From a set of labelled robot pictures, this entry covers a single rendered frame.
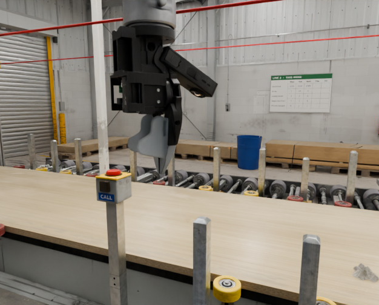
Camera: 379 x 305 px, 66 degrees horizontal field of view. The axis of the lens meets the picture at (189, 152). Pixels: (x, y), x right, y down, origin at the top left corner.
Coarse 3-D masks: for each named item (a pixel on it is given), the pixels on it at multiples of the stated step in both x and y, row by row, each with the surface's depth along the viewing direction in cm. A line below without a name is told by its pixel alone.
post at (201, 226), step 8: (200, 216) 73; (200, 224) 70; (208, 224) 71; (200, 232) 71; (208, 232) 72; (200, 240) 71; (208, 240) 72; (200, 248) 72; (208, 248) 73; (200, 256) 72; (208, 256) 73; (200, 264) 72; (208, 264) 74; (200, 272) 73; (208, 272) 74; (200, 280) 73; (208, 280) 74; (200, 288) 73; (208, 288) 75; (200, 296) 74; (208, 296) 75; (200, 304) 74; (208, 304) 76
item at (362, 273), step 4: (360, 264) 92; (356, 268) 90; (360, 268) 91; (364, 268) 89; (368, 268) 89; (356, 272) 89; (360, 272) 87; (364, 272) 88; (368, 272) 88; (372, 272) 88; (356, 276) 87; (360, 276) 87; (364, 276) 87; (368, 276) 87; (372, 276) 86; (376, 276) 86; (372, 280) 85; (376, 280) 85
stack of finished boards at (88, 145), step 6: (108, 138) 931; (114, 138) 931; (120, 138) 931; (126, 138) 931; (66, 144) 793; (72, 144) 793; (84, 144) 793; (90, 144) 793; (96, 144) 812; (108, 144) 855; (114, 144) 879; (120, 144) 905; (60, 150) 767; (66, 150) 757; (72, 150) 748; (84, 150) 771; (90, 150) 791
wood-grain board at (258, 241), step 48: (0, 192) 170; (48, 192) 170; (144, 192) 170; (192, 192) 170; (48, 240) 116; (96, 240) 111; (144, 240) 111; (192, 240) 111; (240, 240) 111; (288, 240) 111; (336, 240) 111; (288, 288) 82; (336, 288) 82
